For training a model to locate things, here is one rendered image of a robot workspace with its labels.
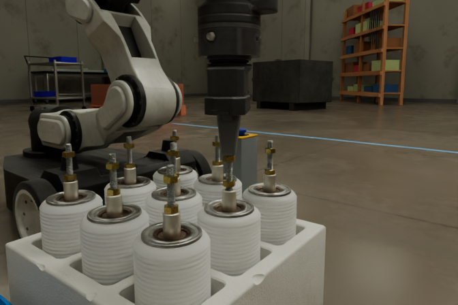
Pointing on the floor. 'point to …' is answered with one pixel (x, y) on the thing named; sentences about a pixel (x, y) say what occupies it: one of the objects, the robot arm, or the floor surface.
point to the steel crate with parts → (292, 84)
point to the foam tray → (287, 249)
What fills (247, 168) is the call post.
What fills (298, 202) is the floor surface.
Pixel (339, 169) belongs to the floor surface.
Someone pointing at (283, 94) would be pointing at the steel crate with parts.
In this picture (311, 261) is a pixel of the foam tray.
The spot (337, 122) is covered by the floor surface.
